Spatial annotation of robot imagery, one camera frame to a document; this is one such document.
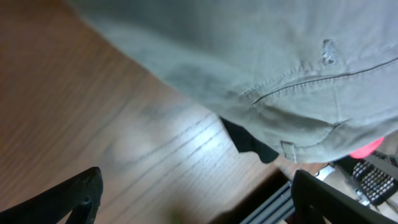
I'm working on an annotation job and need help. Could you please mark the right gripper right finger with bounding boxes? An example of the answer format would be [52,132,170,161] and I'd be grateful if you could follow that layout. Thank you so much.
[291,170,395,224]

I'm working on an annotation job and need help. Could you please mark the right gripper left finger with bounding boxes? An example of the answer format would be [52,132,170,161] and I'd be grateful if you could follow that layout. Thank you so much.
[1,167,103,224]

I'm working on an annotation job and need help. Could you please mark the grey-green cotton shorts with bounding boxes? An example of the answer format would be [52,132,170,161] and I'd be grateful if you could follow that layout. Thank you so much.
[70,0,397,163]

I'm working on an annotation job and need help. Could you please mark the black keyboard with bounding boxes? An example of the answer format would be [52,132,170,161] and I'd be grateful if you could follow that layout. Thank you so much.
[332,156,397,206]

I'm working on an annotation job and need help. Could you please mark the pink cloth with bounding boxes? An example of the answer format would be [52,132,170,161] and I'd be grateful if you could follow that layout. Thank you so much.
[349,137,385,159]

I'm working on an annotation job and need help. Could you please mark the black garment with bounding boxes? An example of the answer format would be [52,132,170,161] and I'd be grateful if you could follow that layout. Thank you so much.
[220,117,279,164]

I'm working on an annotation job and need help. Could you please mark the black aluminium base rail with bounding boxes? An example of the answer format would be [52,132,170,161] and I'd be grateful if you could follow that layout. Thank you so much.
[241,181,295,224]

